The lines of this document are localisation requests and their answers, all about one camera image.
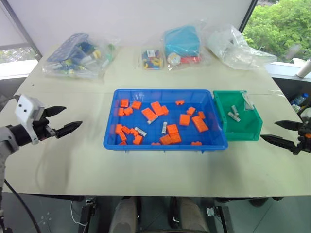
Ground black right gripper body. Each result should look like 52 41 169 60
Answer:
292 122 311 156

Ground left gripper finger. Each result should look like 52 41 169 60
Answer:
44 105 67 118
55 120 83 139

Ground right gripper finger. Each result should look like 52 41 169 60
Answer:
260 134 298 152
274 120 303 132

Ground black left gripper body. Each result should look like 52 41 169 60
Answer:
32 109 59 142

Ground green plastic bin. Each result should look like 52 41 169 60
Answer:
212 90 264 142

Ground clear box of colourful pieces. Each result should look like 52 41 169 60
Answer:
140 47 165 71

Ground plastic bag with teal box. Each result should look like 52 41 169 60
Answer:
161 19 211 71

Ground plastic water bottles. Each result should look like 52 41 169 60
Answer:
290 93 307 108

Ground clear plastic label card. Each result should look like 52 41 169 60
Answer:
242 93 255 111

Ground plastic bag with blue rack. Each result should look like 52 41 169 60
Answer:
41 33 120 80

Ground white cylinder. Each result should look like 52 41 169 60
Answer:
296 59 311 79

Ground blue plastic tray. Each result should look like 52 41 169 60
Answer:
103 88 229 153

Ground crumpled clear plastic bag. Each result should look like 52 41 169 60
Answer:
203 23 278 71

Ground tan rounded leg shape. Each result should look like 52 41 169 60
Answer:
108 196 138 233
178 196 210 233

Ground round white patterned tape roll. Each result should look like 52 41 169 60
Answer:
167 52 181 66

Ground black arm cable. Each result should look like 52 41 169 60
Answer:
3 178 42 233

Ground black table leg bracket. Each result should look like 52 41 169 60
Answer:
206 205 235 233
77 198 97 233

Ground thin white cable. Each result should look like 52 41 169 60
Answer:
70 200 87 226

